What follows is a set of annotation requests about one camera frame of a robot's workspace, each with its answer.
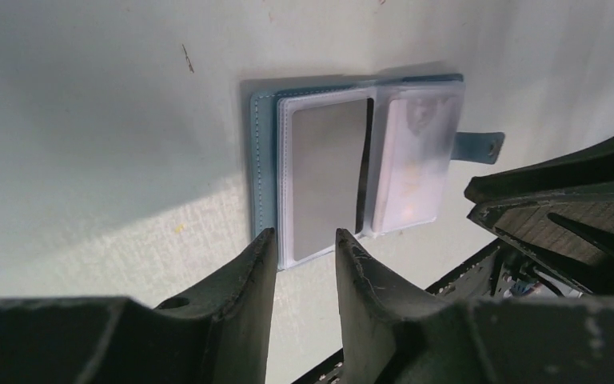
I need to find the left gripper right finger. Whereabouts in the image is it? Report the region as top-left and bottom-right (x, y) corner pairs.
(335, 229), (614, 383)

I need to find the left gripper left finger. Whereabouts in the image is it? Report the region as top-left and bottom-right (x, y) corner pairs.
(0, 229), (278, 383)

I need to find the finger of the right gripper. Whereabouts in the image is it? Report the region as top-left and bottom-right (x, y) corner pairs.
(464, 137), (614, 204)
(466, 182), (614, 295)

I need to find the blue card holder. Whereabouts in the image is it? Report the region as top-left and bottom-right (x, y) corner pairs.
(249, 74), (505, 270)

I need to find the black credit card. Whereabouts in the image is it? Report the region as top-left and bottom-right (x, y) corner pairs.
(291, 98), (373, 262)

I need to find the white VIP credit card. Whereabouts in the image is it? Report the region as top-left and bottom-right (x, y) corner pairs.
(370, 86), (464, 236)

